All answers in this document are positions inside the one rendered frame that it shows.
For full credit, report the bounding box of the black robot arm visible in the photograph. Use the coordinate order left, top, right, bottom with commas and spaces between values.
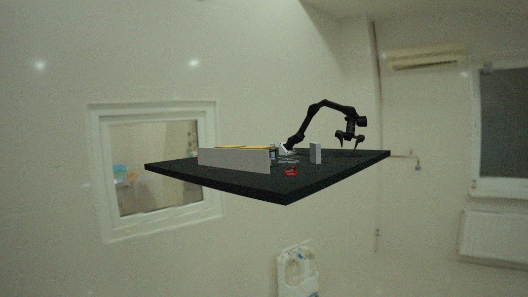
283, 99, 367, 151

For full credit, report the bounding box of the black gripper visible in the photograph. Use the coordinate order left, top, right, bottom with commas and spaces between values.
335, 124, 365, 150

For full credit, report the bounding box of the grey rectangular panel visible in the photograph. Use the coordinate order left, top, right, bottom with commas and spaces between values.
197, 148, 270, 174

